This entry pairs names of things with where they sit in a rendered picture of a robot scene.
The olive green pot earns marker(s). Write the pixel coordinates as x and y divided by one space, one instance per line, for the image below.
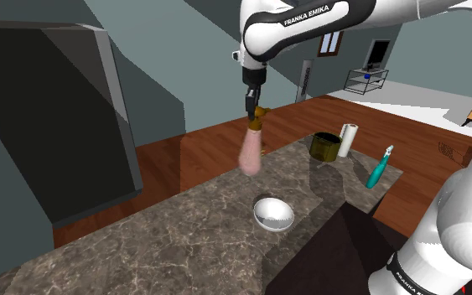
324 148

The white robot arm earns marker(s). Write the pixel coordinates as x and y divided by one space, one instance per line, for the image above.
456 228

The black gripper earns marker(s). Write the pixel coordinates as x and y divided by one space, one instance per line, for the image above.
254 77

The metal stand with television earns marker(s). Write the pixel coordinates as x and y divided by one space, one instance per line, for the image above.
367 77

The brown framed window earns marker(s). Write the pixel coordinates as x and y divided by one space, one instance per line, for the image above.
330 43

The dark robot stand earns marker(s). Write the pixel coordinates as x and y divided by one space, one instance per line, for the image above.
333 257

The silver metal bowl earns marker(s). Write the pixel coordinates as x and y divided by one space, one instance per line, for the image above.
273 213

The white paper towel roll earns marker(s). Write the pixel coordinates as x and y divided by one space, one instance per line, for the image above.
348 139

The teal spray bottle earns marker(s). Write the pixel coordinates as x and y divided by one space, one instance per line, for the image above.
377 171

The dark grey refrigerator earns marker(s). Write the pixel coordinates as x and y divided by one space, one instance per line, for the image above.
43 122

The pink bottle with brown pump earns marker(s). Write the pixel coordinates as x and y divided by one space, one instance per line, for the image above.
250 153

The tall grey speaker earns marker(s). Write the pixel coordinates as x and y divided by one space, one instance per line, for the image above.
304 81

